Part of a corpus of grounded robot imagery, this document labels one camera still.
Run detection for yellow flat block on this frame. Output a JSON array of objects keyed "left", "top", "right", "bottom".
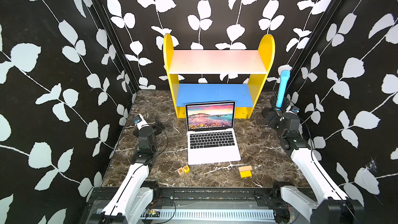
[{"left": 239, "top": 170, "right": 252, "bottom": 178}]

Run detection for black front rail with cable tray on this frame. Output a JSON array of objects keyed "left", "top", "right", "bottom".
[{"left": 80, "top": 186, "right": 343, "bottom": 224}]

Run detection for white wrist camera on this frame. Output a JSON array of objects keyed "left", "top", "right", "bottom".
[
  {"left": 133, "top": 114, "right": 148, "bottom": 130},
  {"left": 286, "top": 105, "right": 300, "bottom": 115}
]

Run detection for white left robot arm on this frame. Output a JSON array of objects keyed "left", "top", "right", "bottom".
[{"left": 87, "top": 114, "right": 158, "bottom": 224}]

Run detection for wooden letter cube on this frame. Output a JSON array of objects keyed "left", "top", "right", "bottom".
[{"left": 177, "top": 168, "right": 185, "bottom": 176}]

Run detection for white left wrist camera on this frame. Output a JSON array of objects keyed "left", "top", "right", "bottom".
[{"left": 133, "top": 114, "right": 148, "bottom": 130}]

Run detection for wooden flat block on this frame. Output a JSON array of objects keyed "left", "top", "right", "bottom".
[{"left": 238, "top": 166, "right": 253, "bottom": 172}]

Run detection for yellow number cube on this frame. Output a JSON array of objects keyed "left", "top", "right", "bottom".
[{"left": 182, "top": 166, "right": 190, "bottom": 174}]

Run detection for silver laptop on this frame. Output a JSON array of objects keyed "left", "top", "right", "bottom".
[{"left": 185, "top": 101, "right": 241, "bottom": 166}]

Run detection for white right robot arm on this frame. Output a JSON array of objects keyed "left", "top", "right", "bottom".
[{"left": 262, "top": 108, "right": 365, "bottom": 224}]

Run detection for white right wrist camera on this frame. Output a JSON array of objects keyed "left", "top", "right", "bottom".
[{"left": 286, "top": 105, "right": 300, "bottom": 115}]

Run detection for cyan tube on black stand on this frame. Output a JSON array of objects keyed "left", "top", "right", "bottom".
[{"left": 262, "top": 70, "right": 290, "bottom": 116}]

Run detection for yellow shelf with blue board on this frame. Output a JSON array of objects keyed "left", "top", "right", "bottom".
[{"left": 163, "top": 34, "right": 276, "bottom": 119}]

